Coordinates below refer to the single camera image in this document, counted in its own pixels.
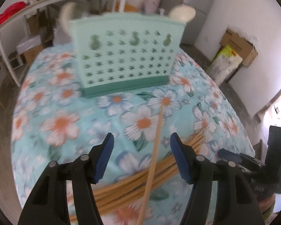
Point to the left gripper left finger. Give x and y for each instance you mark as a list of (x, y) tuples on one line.
[(48, 200)]

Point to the rice sack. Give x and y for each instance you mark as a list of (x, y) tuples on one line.
[(225, 63)]

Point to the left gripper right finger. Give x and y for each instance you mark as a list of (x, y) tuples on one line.
[(220, 193)]

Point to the floral blue table cover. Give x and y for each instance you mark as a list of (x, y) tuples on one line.
[(53, 122)]

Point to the white rice paddle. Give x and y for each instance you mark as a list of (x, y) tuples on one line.
[(66, 14)]

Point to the red plastic bag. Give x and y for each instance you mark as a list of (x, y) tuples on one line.
[(11, 10)]

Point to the person right hand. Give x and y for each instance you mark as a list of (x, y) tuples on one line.
[(267, 206)]

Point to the mint green utensil basket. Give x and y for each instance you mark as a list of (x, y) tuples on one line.
[(124, 51)]

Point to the cardboard box by wall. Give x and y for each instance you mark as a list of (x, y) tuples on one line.
[(245, 49)]

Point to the cardboard box under desk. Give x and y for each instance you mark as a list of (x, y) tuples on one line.
[(31, 54)]

